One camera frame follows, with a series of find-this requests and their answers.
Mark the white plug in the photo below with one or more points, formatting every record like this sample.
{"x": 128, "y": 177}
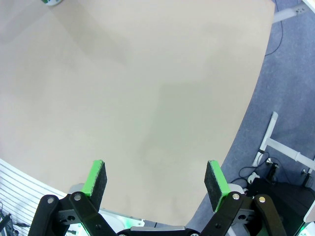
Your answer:
{"x": 253, "y": 177}

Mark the white slatted panel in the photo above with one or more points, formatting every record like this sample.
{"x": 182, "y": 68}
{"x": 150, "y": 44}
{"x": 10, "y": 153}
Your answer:
{"x": 19, "y": 182}

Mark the green drink can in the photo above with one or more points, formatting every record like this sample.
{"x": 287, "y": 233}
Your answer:
{"x": 50, "y": 2}

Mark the black clamp device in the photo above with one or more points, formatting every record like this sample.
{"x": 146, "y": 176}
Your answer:
{"x": 272, "y": 170}

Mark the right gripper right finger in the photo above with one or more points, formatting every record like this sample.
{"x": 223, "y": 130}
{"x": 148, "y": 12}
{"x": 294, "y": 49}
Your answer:
{"x": 229, "y": 214}

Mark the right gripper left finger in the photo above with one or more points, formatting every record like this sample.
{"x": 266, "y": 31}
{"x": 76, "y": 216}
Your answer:
{"x": 81, "y": 214}

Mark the white side table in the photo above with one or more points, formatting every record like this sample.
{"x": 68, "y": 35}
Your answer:
{"x": 283, "y": 150}

